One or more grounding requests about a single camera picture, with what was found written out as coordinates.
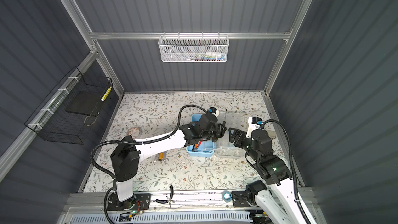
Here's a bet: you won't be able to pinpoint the black wire wall basket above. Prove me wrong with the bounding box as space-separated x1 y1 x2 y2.
25 69 113 145

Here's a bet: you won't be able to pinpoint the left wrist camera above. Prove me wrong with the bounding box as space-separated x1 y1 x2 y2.
208 107 219 117

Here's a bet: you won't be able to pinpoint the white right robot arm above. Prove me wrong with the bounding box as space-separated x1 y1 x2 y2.
228 117 316 224

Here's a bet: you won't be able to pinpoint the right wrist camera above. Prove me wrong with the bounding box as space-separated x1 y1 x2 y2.
246 117 264 138

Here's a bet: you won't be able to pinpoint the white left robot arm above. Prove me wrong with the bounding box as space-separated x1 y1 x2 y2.
90 104 227 203

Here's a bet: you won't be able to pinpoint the beige black stapler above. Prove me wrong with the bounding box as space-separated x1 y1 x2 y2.
267 130 277 139

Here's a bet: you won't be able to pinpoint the yellow marker in basket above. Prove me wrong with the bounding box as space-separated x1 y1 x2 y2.
101 86 113 102

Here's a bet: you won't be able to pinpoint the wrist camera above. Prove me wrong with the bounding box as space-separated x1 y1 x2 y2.
208 107 219 117
246 117 264 138

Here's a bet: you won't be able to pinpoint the blue tape roll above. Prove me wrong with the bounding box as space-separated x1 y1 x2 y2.
221 190 232 203

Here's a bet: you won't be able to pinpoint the white wire wall basket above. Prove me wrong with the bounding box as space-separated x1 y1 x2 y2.
158 35 230 63

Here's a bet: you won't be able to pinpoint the light blue plastic tool box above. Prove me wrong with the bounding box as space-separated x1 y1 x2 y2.
186 114 215 157

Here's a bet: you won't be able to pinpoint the black handled pliers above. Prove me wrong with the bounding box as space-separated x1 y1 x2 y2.
155 185 174 207

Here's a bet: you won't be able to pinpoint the brown tape roll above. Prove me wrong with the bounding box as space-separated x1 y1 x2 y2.
126 127 143 139

